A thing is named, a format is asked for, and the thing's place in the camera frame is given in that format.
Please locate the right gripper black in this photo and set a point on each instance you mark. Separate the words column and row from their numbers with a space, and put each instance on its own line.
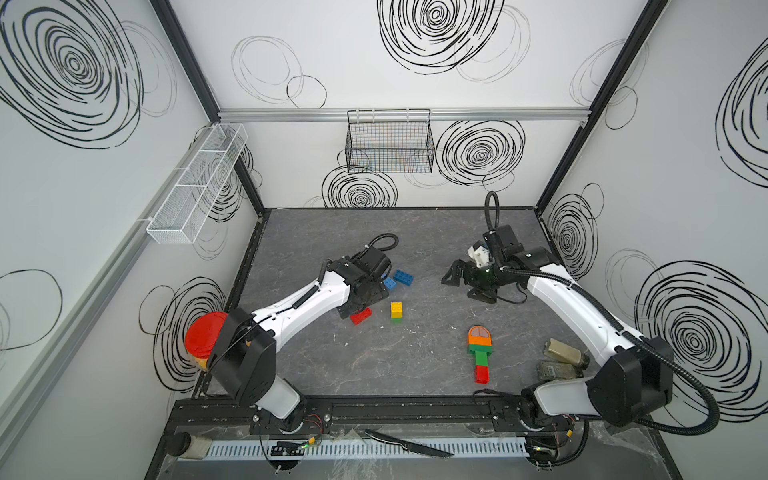
column 468, row 268

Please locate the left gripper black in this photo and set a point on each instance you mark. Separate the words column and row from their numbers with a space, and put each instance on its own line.
column 379, row 291

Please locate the light blue lego brick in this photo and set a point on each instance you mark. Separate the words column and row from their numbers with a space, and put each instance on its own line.
column 389, row 283

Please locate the red long lego brick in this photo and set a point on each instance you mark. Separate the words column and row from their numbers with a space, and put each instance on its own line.
column 361, row 316

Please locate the yellow small lego brick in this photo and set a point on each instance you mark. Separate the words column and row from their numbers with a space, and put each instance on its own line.
column 396, row 310

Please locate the orange half-round lego piece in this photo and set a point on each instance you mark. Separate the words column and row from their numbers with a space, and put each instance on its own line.
column 479, row 333

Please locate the orange long lego brick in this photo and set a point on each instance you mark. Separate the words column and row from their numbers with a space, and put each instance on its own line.
column 480, row 341

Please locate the red small lego brick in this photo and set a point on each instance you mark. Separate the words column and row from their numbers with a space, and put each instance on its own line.
column 481, row 375

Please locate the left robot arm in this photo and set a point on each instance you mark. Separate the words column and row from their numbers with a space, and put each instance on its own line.
column 243, row 358

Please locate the dark blue lego brick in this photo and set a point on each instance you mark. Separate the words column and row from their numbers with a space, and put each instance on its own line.
column 403, row 277

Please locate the glass bottle tan lid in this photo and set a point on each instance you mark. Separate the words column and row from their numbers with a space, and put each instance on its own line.
column 565, row 353

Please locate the glass jar green contents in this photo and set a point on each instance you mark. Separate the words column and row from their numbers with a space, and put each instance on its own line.
column 552, row 370

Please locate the red-lidded jar yellow contents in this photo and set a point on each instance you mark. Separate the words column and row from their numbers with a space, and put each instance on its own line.
column 202, row 335

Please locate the black knife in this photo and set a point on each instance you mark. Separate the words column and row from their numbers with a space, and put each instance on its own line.
column 406, row 445

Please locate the white roll black cap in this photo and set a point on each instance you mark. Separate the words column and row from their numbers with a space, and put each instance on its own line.
column 188, row 446

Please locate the black wire basket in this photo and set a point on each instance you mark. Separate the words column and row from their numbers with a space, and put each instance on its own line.
column 390, row 140

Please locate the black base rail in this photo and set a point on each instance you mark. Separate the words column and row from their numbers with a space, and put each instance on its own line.
column 503, row 413

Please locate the white slotted cable duct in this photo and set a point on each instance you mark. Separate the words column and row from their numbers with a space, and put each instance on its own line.
column 364, row 449

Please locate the clear plastic wall shelf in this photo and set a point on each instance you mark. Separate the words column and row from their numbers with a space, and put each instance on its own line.
column 201, row 179

